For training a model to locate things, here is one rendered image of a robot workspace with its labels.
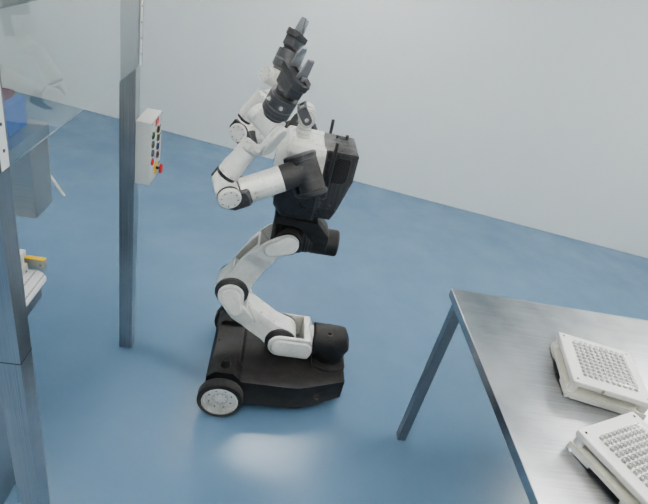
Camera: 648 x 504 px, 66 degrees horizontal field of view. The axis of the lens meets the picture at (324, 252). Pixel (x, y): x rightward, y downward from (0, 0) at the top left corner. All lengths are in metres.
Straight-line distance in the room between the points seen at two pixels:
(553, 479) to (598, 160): 3.91
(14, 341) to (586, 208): 4.75
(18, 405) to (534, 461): 1.34
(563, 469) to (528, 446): 0.10
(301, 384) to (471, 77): 3.19
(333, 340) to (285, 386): 0.30
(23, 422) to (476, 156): 4.15
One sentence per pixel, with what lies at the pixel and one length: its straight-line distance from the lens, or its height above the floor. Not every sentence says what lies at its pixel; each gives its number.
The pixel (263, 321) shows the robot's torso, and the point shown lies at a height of 0.38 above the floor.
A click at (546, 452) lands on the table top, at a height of 0.84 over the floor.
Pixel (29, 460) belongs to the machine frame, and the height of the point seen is 0.48.
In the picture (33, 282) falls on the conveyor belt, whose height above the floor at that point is 0.88.
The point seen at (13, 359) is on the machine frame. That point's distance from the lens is 1.44.
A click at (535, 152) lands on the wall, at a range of 4.95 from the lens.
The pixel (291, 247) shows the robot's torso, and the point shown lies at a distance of 2.02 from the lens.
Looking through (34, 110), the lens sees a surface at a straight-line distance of 1.26.
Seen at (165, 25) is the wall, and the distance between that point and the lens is 5.09.
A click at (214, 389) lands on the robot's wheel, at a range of 2.26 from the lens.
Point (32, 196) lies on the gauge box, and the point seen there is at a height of 1.16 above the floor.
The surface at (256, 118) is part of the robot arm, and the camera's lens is 1.58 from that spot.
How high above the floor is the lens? 1.85
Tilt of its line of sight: 31 degrees down
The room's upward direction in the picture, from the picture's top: 14 degrees clockwise
